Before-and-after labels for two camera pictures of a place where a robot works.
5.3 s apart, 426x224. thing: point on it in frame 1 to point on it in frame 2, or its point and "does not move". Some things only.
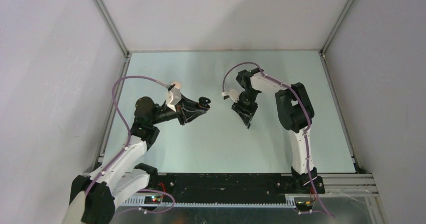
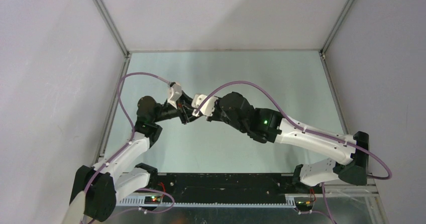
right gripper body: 249,98 to 219,115
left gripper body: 166,114 does not move
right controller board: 304,206 does not move
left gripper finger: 188,109 does not move
